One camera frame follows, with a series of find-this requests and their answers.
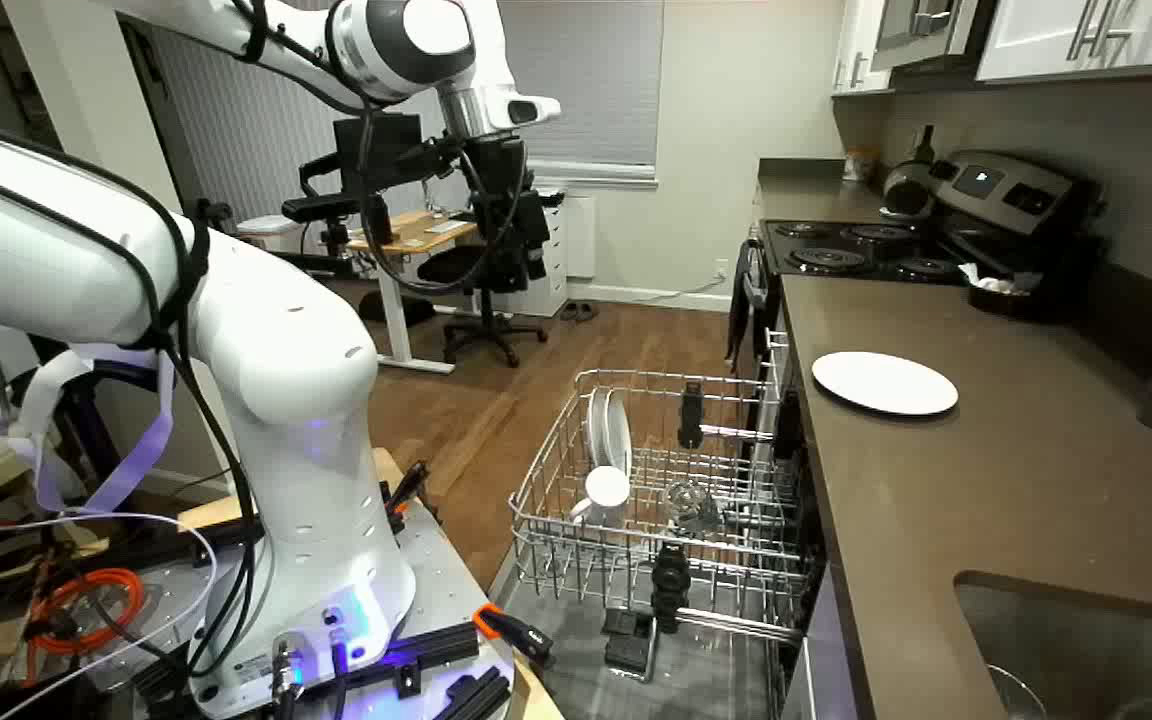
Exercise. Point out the black office chair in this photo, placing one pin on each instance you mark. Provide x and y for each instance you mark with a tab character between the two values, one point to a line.
488	334

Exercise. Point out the small black clamp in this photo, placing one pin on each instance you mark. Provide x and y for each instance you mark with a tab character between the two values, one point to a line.
406	490

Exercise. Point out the black computer monitor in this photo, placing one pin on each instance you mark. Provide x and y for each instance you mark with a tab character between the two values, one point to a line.
380	154

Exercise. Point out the black stainless stove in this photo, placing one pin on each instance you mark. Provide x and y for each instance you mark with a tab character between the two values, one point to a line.
868	254

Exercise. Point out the black detergent dispenser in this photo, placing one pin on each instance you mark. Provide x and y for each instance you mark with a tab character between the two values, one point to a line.
629	642

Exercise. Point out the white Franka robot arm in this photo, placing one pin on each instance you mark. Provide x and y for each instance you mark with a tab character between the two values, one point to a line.
283	403

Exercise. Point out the white radiator cabinet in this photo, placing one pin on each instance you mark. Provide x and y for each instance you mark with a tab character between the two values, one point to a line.
577	236

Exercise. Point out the robot mounting table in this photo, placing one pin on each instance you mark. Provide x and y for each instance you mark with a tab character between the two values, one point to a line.
450	574

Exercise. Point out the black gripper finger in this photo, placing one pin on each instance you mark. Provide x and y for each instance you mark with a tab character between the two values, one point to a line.
488	242
535	242

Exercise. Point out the black pan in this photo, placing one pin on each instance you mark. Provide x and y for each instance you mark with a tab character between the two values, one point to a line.
1018	296

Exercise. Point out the steel kitchen sink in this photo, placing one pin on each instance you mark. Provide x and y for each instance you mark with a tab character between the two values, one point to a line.
1083	642

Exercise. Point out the dark oven towel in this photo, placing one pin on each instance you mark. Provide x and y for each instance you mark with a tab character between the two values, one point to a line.
745	314

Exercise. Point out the white mug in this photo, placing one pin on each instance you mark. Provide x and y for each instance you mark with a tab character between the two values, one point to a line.
607	490

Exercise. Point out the black cup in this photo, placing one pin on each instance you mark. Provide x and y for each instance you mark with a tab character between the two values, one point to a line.
668	583

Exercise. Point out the black bottle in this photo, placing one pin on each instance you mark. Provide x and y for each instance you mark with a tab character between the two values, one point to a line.
691	416

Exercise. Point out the clear drinking glass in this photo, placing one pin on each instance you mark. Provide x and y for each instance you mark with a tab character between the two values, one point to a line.
693	505

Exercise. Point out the stainless dishwasher door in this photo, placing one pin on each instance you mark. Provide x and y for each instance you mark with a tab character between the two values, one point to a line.
710	675

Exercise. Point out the wooden standing desk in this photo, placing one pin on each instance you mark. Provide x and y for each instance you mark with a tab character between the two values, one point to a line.
416	233

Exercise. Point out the black orange clamp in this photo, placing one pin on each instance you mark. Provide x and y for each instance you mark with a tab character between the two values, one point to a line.
515	634

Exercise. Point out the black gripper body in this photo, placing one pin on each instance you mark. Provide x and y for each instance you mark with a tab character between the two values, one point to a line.
498	165

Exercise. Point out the white narrow upper cabinet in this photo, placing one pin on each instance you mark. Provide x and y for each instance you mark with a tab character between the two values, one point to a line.
858	45

